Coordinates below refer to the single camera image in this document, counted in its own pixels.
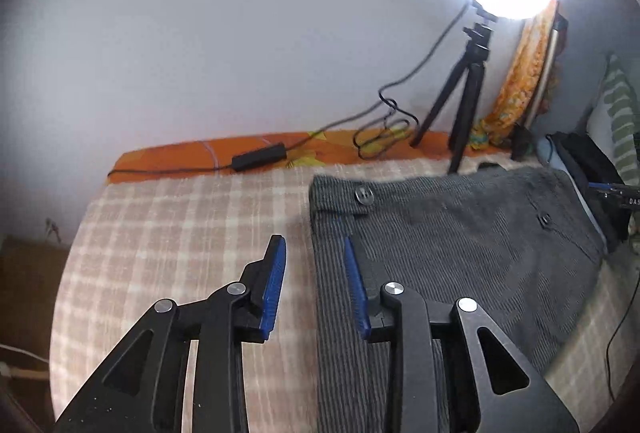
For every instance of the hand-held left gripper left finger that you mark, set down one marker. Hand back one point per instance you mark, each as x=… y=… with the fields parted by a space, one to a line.
x=274 y=285

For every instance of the orange patterned bed sheet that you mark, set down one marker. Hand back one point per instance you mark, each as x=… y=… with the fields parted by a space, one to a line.
x=280 y=150

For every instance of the green striped pillow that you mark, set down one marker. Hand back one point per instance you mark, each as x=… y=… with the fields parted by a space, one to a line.
x=617 y=118

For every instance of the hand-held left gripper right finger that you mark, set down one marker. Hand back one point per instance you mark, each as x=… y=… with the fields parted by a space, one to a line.
x=353 y=285

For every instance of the beige plaid blanket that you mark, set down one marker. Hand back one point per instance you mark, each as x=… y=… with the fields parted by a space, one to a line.
x=170 y=273

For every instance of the black bag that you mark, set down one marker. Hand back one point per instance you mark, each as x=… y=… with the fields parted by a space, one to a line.
x=582 y=163

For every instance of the brown wooden cabinet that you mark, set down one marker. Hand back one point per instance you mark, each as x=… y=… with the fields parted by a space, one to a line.
x=25 y=293

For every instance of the orange patterned cloth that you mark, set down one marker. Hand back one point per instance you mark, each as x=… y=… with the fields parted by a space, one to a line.
x=525 y=78

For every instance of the black tripod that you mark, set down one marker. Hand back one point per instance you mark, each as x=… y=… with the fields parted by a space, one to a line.
x=462 y=83

